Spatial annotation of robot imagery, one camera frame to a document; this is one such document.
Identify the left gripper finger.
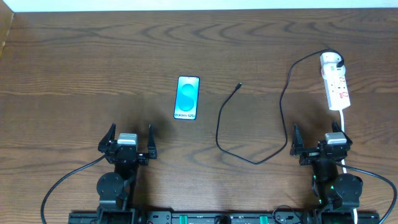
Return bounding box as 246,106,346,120
98,123,116,152
147,124,157,159

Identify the black USB charging cable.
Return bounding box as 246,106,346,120
215,48,345,166

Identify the blue-screen Galaxy smartphone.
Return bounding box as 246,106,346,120
174,76,200,120

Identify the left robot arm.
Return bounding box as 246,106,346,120
96,124,157,223

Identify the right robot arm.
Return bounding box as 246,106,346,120
290,122,363,223

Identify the white charger plug adapter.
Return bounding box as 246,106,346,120
320,52,346,80

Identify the white power strip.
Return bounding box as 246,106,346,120
321,66,351,111

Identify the white power strip cord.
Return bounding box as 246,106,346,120
339,108,359,224

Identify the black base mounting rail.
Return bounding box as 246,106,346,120
68,210,381,224

